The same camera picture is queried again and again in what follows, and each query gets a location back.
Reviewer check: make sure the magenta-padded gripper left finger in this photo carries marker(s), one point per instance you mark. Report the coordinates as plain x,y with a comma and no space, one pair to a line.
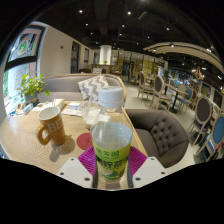
75,171

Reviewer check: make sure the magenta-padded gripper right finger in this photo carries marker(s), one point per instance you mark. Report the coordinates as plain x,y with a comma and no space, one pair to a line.
148,171

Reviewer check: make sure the clear green-label drink bottle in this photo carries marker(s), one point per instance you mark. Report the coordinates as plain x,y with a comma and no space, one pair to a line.
111,140

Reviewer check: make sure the flat round red coaster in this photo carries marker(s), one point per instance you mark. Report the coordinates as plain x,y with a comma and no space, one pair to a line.
84,141

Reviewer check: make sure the grey tufted armchair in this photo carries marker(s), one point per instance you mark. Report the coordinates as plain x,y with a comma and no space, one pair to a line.
163,136

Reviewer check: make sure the brown ceramic mug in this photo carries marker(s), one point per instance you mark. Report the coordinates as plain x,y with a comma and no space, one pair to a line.
53,128

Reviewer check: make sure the clear glass cup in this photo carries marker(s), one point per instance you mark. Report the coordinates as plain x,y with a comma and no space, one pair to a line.
89,115

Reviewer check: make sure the white paper menu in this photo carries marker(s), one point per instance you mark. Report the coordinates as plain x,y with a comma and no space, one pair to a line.
72,109

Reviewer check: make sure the dark café table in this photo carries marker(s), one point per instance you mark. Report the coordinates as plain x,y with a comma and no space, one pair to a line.
175,96

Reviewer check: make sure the group of dining chairs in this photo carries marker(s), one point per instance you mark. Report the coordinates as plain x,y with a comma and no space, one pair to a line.
203,113

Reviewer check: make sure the grey upholstered bench sofa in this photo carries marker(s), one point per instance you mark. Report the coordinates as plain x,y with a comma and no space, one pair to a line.
63,87

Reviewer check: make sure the grey chevron cushion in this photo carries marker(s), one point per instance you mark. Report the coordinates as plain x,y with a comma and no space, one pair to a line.
93,87

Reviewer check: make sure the green potted plant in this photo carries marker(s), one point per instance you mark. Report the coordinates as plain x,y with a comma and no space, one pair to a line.
31,86

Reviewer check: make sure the group of ceiling lights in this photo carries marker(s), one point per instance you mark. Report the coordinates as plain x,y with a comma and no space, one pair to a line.
128,13

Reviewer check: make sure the framed wall poster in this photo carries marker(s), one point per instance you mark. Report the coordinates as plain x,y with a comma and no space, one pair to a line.
26,43

